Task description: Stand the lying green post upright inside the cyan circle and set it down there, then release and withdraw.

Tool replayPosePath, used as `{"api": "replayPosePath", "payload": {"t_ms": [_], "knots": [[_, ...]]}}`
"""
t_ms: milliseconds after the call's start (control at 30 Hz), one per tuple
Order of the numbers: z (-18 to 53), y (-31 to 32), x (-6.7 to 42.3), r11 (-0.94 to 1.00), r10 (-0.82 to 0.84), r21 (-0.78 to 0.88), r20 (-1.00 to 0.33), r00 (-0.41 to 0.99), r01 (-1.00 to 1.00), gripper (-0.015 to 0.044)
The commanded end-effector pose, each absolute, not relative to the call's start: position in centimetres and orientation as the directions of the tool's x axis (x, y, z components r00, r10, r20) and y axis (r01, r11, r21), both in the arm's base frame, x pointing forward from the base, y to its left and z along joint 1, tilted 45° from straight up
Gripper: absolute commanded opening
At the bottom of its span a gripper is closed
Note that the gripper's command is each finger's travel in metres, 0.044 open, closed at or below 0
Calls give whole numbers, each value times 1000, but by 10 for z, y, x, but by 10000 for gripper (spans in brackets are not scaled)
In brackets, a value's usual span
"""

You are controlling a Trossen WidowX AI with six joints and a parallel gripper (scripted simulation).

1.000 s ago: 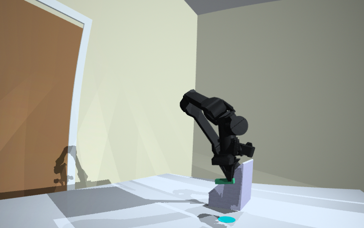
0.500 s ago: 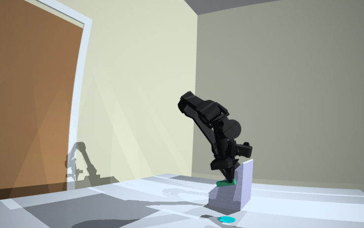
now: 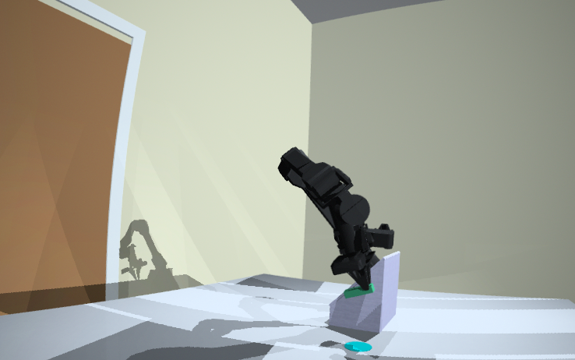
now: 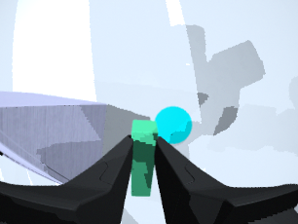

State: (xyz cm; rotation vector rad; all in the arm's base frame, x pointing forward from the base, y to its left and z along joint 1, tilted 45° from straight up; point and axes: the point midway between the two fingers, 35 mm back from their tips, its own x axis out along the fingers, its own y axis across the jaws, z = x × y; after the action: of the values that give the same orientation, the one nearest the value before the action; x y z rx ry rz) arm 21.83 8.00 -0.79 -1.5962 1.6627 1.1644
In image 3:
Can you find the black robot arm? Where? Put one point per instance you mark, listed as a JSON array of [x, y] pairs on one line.
[[321, 183]]

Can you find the green rectangular post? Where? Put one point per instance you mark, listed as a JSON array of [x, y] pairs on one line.
[[357, 291]]

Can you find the cyan circle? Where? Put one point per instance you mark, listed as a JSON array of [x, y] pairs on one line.
[[357, 346]]

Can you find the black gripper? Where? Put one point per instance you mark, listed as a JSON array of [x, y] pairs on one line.
[[355, 262]]

